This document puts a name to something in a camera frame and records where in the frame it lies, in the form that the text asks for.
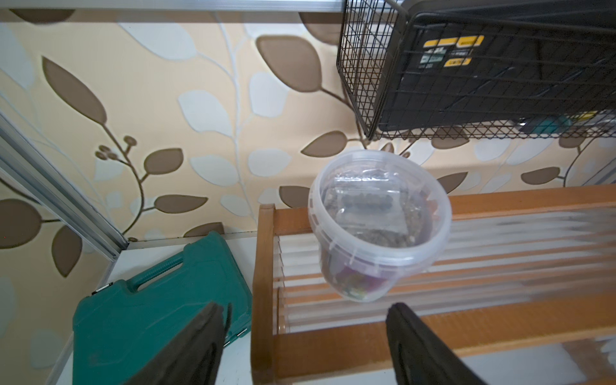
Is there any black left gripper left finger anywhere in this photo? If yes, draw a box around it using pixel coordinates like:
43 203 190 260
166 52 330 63
127 303 233 385

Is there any aluminium frame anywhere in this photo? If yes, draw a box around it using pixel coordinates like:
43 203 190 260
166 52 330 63
1 8 357 256

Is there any purple label seed cup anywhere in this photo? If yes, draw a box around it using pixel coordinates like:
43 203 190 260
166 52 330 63
307 150 452 303

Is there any green plastic tool case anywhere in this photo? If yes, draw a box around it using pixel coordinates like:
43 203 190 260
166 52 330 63
72 232 253 384

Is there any black yellow tool case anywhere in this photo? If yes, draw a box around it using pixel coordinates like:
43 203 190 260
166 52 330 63
376 1 615 133

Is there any black wire basket back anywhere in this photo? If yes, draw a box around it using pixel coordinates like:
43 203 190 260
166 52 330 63
336 1 615 140

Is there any wooden three-tier shelf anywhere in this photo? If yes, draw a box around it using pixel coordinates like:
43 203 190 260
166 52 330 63
250 185 615 384

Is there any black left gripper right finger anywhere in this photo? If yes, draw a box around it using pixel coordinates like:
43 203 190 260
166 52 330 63
386 303 484 385

